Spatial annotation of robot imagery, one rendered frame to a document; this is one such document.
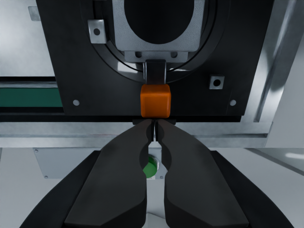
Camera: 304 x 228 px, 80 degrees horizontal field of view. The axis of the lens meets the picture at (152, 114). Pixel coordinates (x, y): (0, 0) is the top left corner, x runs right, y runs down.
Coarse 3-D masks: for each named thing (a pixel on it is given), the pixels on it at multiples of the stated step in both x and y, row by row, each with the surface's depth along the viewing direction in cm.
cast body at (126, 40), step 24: (120, 0) 8; (144, 0) 8; (168, 0) 8; (192, 0) 8; (120, 24) 9; (144, 24) 8; (168, 24) 8; (192, 24) 9; (120, 48) 9; (144, 48) 9; (168, 48) 9; (192, 48) 9
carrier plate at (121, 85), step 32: (64, 0) 18; (256, 0) 18; (64, 32) 20; (224, 32) 20; (256, 32) 20; (64, 64) 21; (96, 64) 21; (224, 64) 21; (256, 64) 21; (64, 96) 23; (96, 96) 23; (128, 96) 23; (192, 96) 23; (224, 96) 23
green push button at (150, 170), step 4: (148, 160) 28; (152, 160) 28; (148, 164) 28; (152, 164) 28; (156, 164) 29; (144, 168) 28; (148, 168) 28; (152, 168) 28; (156, 168) 29; (144, 172) 29; (148, 172) 29; (152, 172) 29; (156, 172) 29; (148, 176) 29
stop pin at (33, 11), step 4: (28, 8) 19; (32, 8) 19; (36, 8) 19; (32, 12) 19; (36, 12) 19; (32, 16) 19; (36, 16) 19; (32, 20) 19; (36, 20) 19; (40, 20) 19
